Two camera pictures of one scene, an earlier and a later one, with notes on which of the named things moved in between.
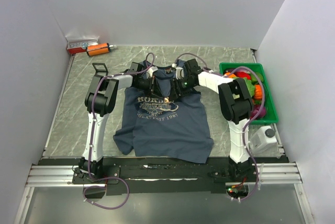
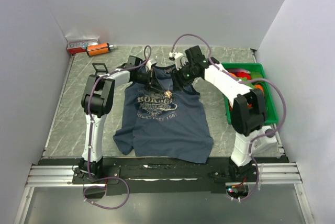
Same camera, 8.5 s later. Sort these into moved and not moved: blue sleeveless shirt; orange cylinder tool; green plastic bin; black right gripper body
Moved: black right gripper body
Not moved: green plastic bin; blue sleeveless shirt; orange cylinder tool
